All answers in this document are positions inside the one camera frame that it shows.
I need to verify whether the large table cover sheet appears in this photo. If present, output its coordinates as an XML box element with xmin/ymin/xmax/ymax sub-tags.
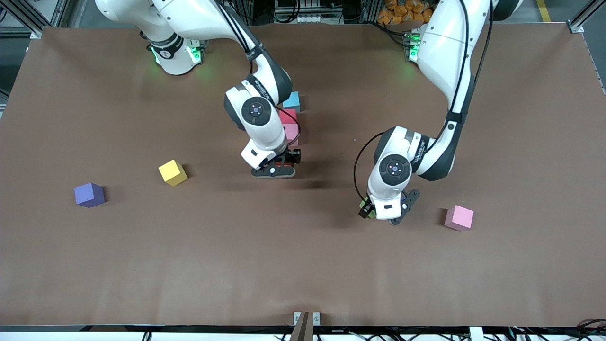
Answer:
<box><xmin>0</xmin><ymin>24</ymin><xmax>606</xmax><ymax>327</ymax></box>

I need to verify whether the yellow foam cube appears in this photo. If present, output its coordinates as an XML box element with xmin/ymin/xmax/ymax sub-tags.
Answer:
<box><xmin>158</xmin><ymin>159</ymin><xmax>188</xmax><ymax>187</ymax></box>

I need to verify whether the brown strip at table edge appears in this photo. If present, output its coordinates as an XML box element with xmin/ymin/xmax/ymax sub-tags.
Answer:
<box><xmin>290</xmin><ymin>311</ymin><xmax>315</xmax><ymax>341</ymax></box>

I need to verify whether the white electronics unit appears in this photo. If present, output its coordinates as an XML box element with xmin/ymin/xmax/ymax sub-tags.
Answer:
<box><xmin>274</xmin><ymin>0</ymin><xmax>342</xmax><ymax>24</ymax></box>

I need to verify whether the pile of orange bags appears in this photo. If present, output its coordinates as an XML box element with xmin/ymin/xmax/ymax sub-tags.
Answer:
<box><xmin>378</xmin><ymin>0</ymin><xmax>434</xmax><ymax>25</ymax></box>

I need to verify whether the purple foam cube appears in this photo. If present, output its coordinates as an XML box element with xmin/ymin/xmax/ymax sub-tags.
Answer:
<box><xmin>74</xmin><ymin>182</ymin><xmax>106</xmax><ymax>208</ymax></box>

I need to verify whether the aluminium frame profile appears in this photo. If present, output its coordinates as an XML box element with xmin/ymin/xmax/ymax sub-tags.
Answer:
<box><xmin>568</xmin><ymin>0</ymin><xmax>606</xmax><ymax>35</ymax></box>
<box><xmin>0</xmin><ymin>0</ymin><xmax>64</xmax><ymax>39</ymax></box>

